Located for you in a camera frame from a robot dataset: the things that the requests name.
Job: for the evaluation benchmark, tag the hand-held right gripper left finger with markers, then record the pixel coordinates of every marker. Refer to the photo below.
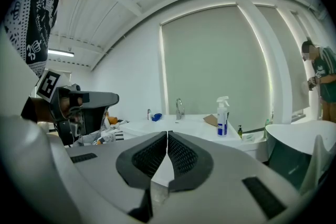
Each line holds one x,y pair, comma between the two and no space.
105,173

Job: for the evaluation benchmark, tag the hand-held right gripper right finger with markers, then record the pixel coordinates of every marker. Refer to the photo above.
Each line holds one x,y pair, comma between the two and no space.
223,178

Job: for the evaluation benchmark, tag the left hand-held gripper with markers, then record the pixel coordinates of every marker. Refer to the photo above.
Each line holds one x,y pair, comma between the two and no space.
48,84

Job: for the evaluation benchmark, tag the person's left forearm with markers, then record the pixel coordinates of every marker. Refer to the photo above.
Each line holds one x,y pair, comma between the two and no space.
43,110

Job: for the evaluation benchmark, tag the person's left hand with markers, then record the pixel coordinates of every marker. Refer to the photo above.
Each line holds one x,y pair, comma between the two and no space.
67,110

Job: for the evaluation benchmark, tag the white clothes pile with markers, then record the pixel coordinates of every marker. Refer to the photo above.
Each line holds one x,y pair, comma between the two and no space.
89,136

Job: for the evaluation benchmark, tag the black white striped blanket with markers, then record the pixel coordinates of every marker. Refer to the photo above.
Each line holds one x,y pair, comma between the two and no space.
116,136

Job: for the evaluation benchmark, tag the white soap dish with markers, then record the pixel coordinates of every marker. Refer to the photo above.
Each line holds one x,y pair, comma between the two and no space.
249,137

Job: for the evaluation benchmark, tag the dark pump bottle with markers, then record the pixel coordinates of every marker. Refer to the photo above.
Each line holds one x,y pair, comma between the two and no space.
240,132

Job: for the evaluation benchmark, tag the small pink green bottle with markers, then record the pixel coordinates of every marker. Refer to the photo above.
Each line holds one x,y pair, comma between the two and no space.
149,115

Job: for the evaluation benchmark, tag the white spray bottle blue label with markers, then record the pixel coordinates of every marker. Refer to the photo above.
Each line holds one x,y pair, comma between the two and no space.
221,123

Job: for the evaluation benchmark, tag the brown cardboard piece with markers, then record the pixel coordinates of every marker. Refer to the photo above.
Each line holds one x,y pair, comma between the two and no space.
211,120

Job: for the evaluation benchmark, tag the blue cloth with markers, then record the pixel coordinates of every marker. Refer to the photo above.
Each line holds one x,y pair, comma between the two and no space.
157,117

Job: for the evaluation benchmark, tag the white vanity cabinet with sink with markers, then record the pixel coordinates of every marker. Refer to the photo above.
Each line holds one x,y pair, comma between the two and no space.
183,126

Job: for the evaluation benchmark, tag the ceiling light tube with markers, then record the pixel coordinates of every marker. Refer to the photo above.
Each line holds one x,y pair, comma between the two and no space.
61,53

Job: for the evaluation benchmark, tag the chrome faucet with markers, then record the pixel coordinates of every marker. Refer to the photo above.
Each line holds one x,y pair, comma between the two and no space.
179,110

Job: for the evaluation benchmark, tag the white round table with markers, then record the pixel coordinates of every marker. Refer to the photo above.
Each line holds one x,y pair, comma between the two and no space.
294,136

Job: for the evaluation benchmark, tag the grey roller blind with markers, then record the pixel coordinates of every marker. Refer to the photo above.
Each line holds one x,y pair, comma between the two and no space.
286,60
215,65

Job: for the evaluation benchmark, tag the person's black printed shirt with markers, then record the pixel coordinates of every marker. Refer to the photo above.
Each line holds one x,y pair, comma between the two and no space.
34,8

